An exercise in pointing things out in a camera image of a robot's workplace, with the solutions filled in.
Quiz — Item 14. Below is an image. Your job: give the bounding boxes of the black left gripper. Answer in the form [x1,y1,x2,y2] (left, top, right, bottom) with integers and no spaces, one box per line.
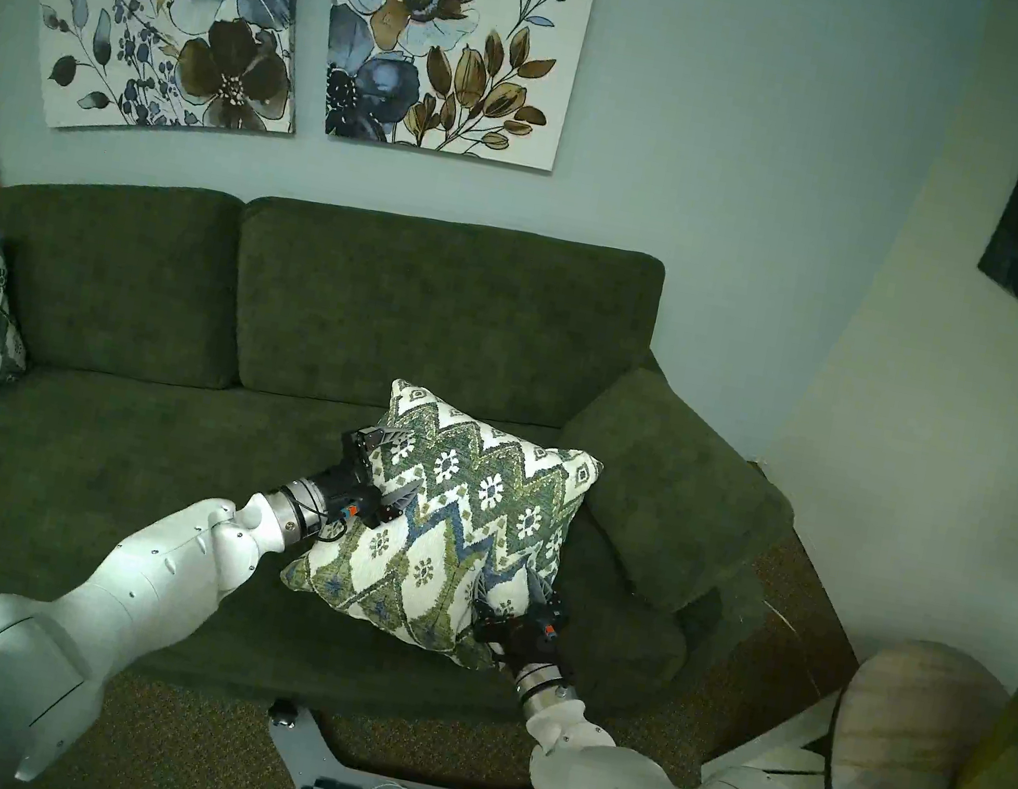
[313,409,432,539]

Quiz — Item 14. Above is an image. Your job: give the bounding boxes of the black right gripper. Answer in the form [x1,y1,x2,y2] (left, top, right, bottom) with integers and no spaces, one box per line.
[460,557,580,682]

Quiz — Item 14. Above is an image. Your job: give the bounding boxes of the wide green sofa back cushion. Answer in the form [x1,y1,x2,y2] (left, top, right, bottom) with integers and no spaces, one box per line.
[212,183,671,461]

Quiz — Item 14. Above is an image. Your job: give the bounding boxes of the narrow green sofa back cushion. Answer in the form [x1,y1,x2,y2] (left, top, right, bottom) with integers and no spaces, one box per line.
[0,152,272,400]

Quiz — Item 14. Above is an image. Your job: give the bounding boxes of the green sofa armrest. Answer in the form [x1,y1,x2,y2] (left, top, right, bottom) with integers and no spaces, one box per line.
[538,355,817,632]

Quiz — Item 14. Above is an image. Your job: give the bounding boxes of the green sofa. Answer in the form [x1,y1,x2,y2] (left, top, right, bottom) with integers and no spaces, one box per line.
[0,140,837,789]

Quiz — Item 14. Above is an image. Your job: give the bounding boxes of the white slatted chair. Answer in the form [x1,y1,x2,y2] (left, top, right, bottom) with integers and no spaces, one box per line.
[698,670,863,789]

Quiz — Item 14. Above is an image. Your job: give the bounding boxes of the round wooden side table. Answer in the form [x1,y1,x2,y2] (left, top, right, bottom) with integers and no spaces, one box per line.
[821,628,1018,789]

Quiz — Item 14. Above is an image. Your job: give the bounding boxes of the floral painting brown leaves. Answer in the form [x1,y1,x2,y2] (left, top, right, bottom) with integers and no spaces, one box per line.
[299,0,599,180]

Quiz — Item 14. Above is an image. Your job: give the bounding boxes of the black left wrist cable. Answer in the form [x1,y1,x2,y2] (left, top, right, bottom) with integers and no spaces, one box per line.
[298,485,365,550]

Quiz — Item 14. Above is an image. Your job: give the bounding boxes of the thin white floor cable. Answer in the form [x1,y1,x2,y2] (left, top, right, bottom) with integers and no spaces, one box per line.
[741,589,854,701]

